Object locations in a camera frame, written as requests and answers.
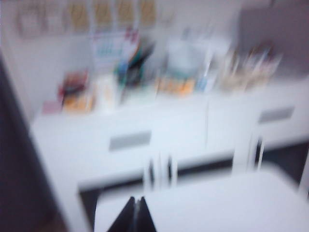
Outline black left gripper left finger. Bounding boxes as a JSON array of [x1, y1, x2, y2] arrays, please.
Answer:
[[107, 196, 136, 232]]

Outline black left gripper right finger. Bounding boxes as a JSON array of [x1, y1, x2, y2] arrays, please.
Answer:
[[139, 196, 157, 232]]

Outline black bar drawer handle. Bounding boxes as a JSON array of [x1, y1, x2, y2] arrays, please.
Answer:
[[258, 107, 295, 123], [109, 131, 152, 151]]

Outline white drawer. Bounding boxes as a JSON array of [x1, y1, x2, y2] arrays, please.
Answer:
[[33, 99, 209, 179], [207, 84, 309, 155]]

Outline white sideboard cabinet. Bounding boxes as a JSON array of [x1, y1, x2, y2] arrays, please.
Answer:
[[31, 82, 309, 232]]

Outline dark grey side panel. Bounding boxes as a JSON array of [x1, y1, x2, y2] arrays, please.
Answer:
[[0, 55, 64, 232]]

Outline black vertical door handle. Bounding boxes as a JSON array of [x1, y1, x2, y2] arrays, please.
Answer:
[[256, 137, 264, 168], [166, 156, 174, 186], [147, 157, 155, 188]]

